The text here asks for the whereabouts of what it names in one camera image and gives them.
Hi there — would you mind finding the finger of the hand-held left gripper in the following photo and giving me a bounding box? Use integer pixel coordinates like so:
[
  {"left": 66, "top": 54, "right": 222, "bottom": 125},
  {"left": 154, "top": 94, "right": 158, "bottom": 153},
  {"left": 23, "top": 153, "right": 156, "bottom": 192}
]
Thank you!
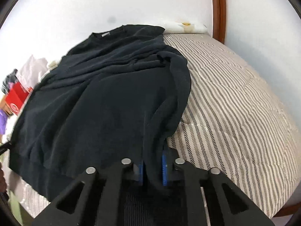
[{"left": 0, "top": 140, "right": 12, "bottom": 156}]

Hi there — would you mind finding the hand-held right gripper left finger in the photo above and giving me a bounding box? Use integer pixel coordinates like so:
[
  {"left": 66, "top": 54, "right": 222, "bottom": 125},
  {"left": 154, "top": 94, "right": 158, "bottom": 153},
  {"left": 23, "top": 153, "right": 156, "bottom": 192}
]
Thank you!
[{"left": 32, "top": 158, "right": 145, "bottom": 226}]

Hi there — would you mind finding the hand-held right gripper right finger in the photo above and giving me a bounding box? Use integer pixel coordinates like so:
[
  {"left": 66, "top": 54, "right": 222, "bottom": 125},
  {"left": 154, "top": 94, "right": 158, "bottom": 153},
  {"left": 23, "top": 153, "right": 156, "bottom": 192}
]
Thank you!
[{"left": 161, "top": 147, "right": 275, "bottom": 226}]

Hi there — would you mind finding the black sweatshirt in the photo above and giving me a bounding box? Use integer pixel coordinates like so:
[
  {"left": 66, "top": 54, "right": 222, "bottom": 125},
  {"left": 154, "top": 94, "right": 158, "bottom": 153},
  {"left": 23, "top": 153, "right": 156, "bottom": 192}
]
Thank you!
[{"left": 8, "top": 24, "right": 191, "bottom": 203}]

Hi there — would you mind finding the person's left forearm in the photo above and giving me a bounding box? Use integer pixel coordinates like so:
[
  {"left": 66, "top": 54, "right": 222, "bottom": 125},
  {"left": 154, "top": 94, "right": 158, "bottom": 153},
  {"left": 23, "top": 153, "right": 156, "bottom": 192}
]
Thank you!
[{"left": 0, "top": 167, "right": 7, "bottom": 192}]

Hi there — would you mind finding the purple cloth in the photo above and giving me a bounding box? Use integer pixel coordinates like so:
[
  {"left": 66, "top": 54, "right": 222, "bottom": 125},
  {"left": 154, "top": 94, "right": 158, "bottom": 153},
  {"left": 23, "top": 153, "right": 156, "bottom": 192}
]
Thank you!
[{"left": 0, "top": 109, "right": 7, "bottom": 134}]

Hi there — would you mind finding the red paper bag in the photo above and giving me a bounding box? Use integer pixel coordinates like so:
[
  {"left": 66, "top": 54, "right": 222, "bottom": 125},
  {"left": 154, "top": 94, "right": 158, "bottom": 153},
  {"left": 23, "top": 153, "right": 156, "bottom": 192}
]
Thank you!
[{"left": 5, "top": 82, "right": 34, "bottom": 116}]

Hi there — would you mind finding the green bed sheet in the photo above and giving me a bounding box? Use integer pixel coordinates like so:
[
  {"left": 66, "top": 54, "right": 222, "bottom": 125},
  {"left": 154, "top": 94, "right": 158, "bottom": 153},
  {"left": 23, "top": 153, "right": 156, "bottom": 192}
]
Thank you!
[{"left": 9, "top": 193, "right": 24, "bottom": 226}]

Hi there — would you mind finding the plaid cloth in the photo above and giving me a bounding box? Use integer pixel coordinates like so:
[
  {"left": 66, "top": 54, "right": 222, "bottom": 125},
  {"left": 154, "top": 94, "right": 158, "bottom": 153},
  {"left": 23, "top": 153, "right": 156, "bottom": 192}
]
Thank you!
[{"left": 1, "top": 69, "right": 19, "bottom": 92}]

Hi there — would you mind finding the white plastic bag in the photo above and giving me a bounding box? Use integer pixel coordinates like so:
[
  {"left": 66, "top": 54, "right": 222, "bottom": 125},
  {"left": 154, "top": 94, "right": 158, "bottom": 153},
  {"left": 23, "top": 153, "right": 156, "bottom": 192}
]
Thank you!
[{"left": 16, "top": 55, "right": 49, "bottom": 90}]

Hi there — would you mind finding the striped quilted mat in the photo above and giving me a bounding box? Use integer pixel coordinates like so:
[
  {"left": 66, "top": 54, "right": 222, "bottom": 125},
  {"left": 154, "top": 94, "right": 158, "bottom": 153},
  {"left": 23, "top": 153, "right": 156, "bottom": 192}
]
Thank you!
[{"left": 7, "top": 33, "right": 301, "bottom": 219}]

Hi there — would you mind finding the brown wooden door frame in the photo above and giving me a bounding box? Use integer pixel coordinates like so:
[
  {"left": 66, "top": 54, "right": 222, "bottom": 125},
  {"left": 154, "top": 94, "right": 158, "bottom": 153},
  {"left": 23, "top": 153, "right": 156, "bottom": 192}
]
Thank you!
[{"left": 210, "top": 0, "right": 227, "bottom": 45}]

